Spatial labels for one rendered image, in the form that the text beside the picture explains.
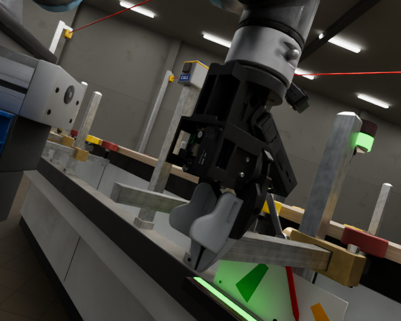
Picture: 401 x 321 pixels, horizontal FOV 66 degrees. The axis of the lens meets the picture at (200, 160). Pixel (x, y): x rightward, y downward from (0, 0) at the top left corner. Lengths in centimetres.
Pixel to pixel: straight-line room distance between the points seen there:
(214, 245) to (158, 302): 57
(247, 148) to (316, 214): 31
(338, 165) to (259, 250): 26
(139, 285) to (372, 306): 57
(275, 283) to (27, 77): 53
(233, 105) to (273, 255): 21
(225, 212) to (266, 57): 16
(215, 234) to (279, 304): 31
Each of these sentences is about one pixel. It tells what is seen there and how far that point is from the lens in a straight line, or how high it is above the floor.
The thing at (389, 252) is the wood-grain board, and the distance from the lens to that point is 74.
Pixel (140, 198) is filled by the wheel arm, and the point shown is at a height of 83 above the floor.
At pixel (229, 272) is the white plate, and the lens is 68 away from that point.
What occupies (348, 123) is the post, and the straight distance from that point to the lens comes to 61.
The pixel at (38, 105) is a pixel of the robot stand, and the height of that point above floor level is 93.
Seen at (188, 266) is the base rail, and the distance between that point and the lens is 75.
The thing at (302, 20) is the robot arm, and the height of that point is 109.
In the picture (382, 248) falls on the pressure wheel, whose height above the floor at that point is 89.
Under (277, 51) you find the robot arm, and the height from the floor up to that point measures 105.
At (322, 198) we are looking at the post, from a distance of 59.
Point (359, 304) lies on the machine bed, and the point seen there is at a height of 76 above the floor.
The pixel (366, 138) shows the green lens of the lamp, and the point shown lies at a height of 107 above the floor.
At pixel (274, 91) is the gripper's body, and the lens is 32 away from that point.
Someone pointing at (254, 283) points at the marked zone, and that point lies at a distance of 64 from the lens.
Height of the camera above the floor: 91
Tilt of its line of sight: 2 degrees up
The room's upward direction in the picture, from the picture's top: 19 degrees clockwise
